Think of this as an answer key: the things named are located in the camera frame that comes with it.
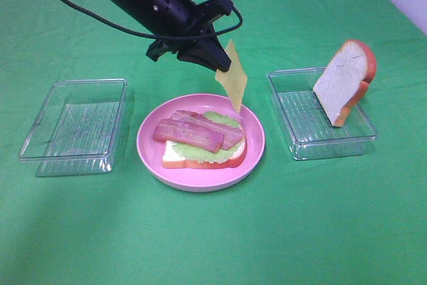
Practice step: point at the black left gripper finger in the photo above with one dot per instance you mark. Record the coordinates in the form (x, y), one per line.
(207, 52)

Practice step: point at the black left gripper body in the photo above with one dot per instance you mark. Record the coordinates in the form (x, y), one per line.
(178, 22)

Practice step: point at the yellow cheese slice toy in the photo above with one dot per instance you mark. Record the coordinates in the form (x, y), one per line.
(234, 80)

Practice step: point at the bacon strip toy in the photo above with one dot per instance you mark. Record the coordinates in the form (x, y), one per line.
(232, 135)
(188, 133)

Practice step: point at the green lettuce leaf toy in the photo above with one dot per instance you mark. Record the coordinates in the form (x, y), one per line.
(217, 117)

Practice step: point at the bread slice toy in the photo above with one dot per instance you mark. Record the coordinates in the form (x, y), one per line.
(179, 156)
(345, 80)

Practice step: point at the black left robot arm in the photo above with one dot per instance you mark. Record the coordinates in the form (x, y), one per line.
(136, 9)

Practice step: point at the pink round plate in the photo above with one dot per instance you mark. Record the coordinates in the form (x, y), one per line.
(200, 180)

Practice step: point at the clear right bread tray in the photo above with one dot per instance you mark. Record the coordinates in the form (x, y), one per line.
(307, 130)

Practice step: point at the leaning bread slice toy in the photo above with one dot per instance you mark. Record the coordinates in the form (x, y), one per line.
(345, 80)

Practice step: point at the clear left ingredient tray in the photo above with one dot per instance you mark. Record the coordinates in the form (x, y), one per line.
(78, 128)

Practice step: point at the green tablecloth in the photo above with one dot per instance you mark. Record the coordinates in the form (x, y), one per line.
(356, 220)

